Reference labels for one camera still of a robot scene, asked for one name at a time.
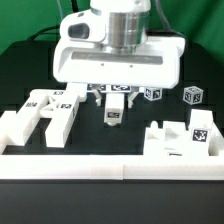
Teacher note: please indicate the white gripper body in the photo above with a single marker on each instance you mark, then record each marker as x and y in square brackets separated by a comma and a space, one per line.
[113, 49]

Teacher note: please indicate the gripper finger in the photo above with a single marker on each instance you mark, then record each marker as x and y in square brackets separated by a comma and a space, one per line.
[133, 94]
[96, 92]

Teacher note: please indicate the white chair seat part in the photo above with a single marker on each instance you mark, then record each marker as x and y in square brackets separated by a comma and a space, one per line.
[172, 139]

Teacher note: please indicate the white chair back part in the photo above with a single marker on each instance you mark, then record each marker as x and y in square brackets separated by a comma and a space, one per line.
[59, 106]

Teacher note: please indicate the white chair side bar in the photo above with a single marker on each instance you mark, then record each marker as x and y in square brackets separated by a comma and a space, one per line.
[6, 121]

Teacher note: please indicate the white base tag plate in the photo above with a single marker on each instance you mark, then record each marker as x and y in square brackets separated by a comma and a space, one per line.
[119, 88]

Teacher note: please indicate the white tagged cube near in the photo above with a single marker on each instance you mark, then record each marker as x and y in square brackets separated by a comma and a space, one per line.
[153, 94]

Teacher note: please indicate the white tagged cube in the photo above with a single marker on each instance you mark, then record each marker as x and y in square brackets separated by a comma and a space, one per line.
[192, 95]
[153, 94]

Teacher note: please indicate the white tagged cube far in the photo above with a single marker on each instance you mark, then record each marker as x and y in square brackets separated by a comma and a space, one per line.
[192, 95]

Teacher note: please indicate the white U-shaped fence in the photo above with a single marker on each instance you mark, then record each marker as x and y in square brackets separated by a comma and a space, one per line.
[118, 167]

